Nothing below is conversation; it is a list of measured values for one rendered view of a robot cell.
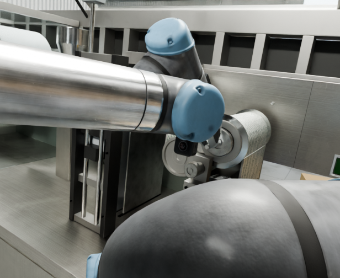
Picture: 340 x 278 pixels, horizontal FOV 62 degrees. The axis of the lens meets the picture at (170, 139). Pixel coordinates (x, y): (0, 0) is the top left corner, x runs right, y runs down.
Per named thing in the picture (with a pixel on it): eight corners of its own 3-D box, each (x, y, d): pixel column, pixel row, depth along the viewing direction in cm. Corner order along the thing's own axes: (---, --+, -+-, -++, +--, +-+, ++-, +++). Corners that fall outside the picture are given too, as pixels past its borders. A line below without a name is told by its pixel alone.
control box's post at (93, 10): (86, 62, 102) (89, 2, 97) (90, 62, 103) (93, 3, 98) (90, 62, 101) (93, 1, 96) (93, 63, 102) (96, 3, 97)
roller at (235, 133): (200, 160, 79) (200, 119, 77) (232, 145, 100) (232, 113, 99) (240, 165, 73) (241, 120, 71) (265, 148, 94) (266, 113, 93)
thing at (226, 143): (235, 151, 71) (211, 160, 75) (238, 149, 73) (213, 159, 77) (224, 123, 72) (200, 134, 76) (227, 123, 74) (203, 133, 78)
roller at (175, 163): (159, 170, 87) (164, 132, 84) (196, 154, 109) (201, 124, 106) (194, 181, 81) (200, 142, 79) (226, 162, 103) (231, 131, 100)
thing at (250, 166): (229, 220, 79) (242, 158, 75) (253, 194, 99) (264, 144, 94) (231, 221, 79) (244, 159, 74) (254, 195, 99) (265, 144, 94)
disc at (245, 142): (196, 165, 80) (195, 113, 78) (196, 165, 81) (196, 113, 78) (247, 171, 73) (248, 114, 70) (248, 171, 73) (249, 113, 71)
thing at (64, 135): (46, 175, 126) (48, 41, 112) (72, 167, 138) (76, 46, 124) (67, 185, 119) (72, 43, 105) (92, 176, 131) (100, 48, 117)
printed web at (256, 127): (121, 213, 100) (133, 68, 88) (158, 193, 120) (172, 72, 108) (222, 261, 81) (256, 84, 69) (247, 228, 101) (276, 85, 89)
